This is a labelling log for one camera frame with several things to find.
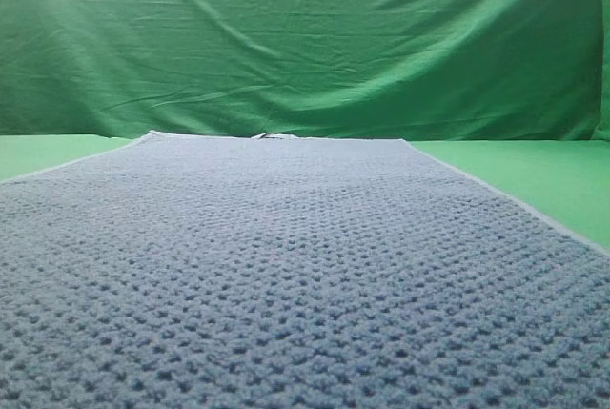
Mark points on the green backdrop cloth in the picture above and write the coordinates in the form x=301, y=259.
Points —
x=412, y=69

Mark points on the blue waffle-weave towel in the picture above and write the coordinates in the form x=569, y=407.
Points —
x=188, y=271

